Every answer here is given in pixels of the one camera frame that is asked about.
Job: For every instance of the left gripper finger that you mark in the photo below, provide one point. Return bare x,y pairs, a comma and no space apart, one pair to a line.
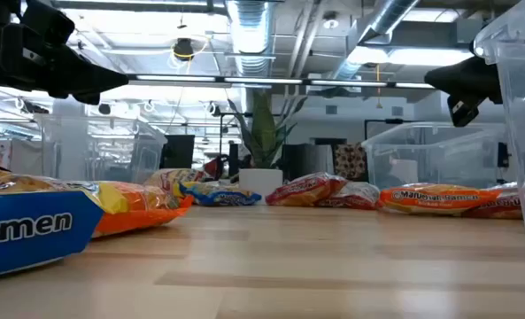
91,77
87,98

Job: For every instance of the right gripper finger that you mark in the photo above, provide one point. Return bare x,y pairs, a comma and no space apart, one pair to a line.
463,117
465,80

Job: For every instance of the orange ramen noodle pack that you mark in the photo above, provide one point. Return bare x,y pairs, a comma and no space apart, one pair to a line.
434,199
138,208

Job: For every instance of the blue ramen noodle pack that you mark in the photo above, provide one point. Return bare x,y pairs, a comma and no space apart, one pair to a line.
222,197
27,230

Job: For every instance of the clear plastic bin white label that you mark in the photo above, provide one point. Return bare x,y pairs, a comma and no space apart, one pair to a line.
434,150

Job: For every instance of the large clear plastic bin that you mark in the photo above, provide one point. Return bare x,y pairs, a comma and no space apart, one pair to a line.
523,133

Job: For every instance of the black metal rack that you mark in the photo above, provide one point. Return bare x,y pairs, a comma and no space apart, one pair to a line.
390,120

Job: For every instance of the black monitor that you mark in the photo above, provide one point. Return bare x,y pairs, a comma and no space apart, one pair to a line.
178,150

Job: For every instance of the floral patterned cloth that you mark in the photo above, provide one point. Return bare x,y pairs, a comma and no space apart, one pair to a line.
350,160

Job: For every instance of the green snake plant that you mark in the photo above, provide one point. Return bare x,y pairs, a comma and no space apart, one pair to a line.
262,133

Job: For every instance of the white plant pot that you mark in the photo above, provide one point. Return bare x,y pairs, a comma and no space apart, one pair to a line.
260,184

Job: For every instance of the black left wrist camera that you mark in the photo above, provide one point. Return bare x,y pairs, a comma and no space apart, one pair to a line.
49,20

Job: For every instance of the black overhead camera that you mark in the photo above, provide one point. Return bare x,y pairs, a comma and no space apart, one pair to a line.
183,48

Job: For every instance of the silver ventilation duct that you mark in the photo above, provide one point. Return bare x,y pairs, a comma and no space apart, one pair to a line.
249,35
377,26

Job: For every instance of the overhead frame light bar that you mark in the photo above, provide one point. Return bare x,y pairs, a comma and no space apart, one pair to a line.
262,80

